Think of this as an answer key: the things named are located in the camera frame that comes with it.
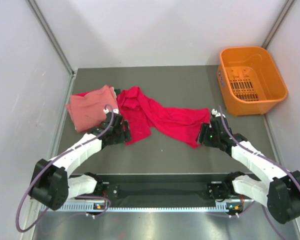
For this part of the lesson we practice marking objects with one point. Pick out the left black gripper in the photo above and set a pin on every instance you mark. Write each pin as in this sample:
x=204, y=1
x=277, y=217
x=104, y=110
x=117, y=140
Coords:
x=125, y=135

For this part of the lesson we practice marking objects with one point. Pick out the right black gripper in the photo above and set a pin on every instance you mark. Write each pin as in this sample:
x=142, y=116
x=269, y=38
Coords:
x=205, y=129

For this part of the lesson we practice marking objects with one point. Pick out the crimson red t shirt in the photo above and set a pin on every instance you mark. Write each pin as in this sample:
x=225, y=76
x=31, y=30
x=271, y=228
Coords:
x=144, y=113

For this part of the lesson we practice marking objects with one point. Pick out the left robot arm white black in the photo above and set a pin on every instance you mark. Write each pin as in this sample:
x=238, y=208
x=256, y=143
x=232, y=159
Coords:
x=52, y=183

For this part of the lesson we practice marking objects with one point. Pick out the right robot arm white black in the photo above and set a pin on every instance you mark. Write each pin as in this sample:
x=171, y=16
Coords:
x=275, y=188

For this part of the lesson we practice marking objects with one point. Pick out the salmon pink folded t shirt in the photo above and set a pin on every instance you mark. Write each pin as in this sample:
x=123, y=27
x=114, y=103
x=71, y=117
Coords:
x=87, y=112

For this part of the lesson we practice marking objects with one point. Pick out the dark green folded t shirt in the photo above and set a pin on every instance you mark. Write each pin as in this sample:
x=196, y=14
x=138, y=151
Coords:
x=118, y=91

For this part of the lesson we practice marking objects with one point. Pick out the white striped folded t shirt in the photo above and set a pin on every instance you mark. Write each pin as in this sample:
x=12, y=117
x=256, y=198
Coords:
x=114, y=92

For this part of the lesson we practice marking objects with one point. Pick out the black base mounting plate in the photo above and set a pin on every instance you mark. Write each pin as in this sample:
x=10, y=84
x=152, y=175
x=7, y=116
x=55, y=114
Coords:
x=205, y=189

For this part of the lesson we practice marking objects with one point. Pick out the orange plastic basket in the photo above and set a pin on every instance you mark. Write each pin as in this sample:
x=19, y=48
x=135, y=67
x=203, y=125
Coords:
x=249, y=80

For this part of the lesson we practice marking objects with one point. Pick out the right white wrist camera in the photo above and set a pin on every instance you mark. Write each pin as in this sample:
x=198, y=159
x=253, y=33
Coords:
x=216, y=114

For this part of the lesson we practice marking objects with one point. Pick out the grey slotted cable duct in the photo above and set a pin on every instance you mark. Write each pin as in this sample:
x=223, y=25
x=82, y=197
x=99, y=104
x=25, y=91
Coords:
x=99, y=206

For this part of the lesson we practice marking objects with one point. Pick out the aluminium frame rail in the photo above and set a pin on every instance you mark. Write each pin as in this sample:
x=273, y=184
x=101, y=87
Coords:
x=57, y=194

